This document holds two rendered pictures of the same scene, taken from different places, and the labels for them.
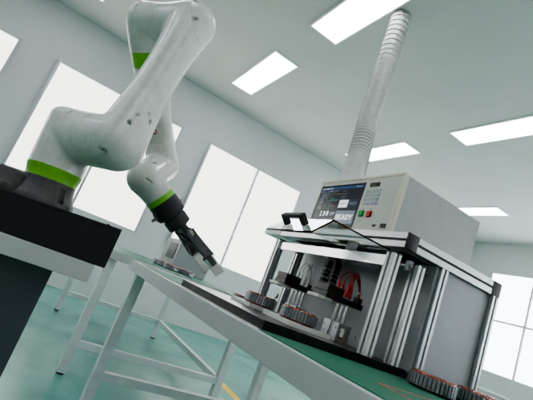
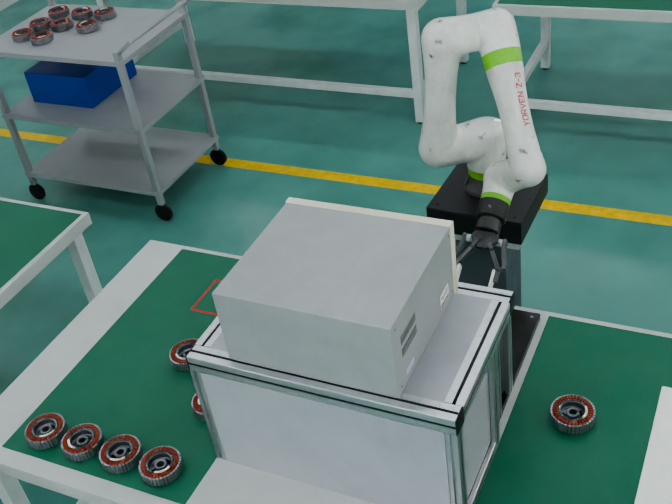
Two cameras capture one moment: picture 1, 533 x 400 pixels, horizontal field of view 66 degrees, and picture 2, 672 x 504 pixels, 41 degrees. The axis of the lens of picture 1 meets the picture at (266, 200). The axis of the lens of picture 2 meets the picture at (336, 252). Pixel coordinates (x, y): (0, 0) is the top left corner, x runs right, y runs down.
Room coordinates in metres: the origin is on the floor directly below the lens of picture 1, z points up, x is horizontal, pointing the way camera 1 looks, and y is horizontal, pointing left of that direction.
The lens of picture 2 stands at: (2.81, -1.39, 2.54)
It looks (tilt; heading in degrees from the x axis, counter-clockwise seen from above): 36 degrees down; 145
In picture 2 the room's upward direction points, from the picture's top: 9 degrees counter-clockwise
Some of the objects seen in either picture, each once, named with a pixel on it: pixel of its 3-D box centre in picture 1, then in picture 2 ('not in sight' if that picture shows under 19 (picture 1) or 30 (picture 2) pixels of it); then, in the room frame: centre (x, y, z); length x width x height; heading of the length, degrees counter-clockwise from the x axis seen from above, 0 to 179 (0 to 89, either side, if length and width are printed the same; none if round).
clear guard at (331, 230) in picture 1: (332, 242); not in sight; (1.19, -0.23, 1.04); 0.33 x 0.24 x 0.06; 115
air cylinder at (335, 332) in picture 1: (335, 330); not in sight; (1.28, -0.34, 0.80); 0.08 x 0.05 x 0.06; 25
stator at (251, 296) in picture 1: (260, 300); not in sight; (1.44, -0.11, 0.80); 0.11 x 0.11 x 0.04
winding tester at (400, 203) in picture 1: (388, 225); (340, 290); (1.45, -0.45, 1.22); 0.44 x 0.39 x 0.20; 25
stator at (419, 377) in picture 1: (431, 383); not in sight; (1.01, -0.53, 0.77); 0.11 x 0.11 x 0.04
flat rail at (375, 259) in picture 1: (324, 251); not in sight; (1.37, -0.25, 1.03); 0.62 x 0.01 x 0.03; 25
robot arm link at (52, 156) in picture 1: (69, 147); (482, 147); (1.01, 0.51, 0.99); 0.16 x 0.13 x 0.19; 62
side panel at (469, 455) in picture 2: not in sight; (474, 437); (1.79, -0.38, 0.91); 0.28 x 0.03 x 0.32; 115
